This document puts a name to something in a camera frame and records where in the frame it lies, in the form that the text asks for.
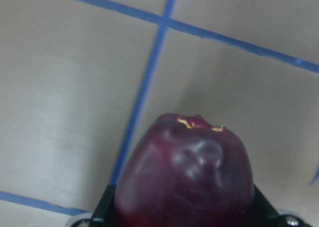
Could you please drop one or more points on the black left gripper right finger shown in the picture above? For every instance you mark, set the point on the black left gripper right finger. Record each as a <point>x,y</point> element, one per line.
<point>264,214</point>

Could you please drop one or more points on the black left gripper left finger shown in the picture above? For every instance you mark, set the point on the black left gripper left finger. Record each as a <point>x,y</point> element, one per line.
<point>104,213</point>

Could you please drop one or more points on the dark red apple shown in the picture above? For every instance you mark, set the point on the dark red apple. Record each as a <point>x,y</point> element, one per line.
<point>185,172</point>

